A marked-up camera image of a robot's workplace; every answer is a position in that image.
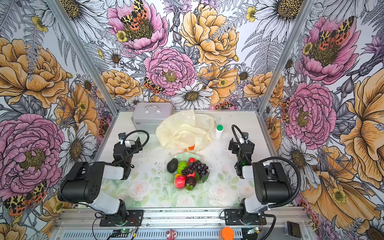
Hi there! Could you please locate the dark avocado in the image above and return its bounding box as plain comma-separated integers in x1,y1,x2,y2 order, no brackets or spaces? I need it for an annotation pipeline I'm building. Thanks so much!
167,158,179,174

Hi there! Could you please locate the translucent cream plastic bag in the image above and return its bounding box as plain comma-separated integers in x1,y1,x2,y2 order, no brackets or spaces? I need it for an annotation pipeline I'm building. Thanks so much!
156,110,215,152

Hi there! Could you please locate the red pink apple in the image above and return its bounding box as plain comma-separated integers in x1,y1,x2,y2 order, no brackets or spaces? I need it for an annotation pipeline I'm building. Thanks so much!
174,176,186,189

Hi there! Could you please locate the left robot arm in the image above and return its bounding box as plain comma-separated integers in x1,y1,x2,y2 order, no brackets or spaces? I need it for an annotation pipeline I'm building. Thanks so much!
58,138,142,226

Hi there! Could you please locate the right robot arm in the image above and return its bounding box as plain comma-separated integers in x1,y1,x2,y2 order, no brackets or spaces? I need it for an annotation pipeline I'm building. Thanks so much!
227,139,293,225

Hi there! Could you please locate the white bottle green cap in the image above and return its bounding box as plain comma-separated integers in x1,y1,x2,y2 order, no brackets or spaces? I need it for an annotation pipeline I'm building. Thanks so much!
215,125,224,140

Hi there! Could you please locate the purple grape bunch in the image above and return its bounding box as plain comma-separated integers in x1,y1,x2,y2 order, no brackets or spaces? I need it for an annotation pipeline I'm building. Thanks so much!
181,161,209,177

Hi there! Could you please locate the silver metal case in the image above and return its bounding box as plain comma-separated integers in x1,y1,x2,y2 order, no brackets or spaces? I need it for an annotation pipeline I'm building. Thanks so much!
131,103,174,134

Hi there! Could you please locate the light green plate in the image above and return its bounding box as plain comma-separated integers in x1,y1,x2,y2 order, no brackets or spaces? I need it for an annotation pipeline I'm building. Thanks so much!
166,153,210,191

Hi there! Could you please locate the green bumpy fruit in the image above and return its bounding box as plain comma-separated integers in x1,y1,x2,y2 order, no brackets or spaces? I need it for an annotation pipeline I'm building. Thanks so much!
177,161,188,174

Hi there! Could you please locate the green circuit board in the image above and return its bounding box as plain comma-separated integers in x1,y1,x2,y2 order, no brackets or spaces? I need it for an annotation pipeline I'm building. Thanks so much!
247,227,260,235

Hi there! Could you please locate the orange round cap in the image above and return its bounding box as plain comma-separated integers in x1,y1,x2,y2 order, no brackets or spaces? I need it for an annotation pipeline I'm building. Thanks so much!
219,227,235,240

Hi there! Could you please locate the red white small object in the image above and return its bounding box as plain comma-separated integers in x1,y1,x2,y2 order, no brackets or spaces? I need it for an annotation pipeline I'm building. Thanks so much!
166,230,178,240

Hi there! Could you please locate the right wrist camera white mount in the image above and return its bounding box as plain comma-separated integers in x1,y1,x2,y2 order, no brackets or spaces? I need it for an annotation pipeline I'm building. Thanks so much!
240,132,249,144

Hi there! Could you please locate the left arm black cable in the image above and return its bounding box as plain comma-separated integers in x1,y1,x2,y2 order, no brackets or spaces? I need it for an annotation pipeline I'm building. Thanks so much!
118,129,150,164

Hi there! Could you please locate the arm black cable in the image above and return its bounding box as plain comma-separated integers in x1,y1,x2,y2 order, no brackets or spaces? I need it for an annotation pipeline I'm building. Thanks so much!
118,129,150,164
231,124,302,209

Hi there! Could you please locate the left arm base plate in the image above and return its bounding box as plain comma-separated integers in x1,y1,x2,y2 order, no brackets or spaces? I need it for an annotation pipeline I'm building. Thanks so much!
99,210,144,227

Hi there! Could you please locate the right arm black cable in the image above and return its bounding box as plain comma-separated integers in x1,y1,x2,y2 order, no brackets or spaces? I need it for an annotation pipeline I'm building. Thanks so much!
231,124,302,209

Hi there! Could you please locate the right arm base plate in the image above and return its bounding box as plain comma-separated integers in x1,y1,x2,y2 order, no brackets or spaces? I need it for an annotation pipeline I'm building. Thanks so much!
220,209,267,226

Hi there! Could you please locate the aluminium front rail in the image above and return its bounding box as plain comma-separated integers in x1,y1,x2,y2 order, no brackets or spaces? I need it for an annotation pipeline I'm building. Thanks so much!
50,207,317,240

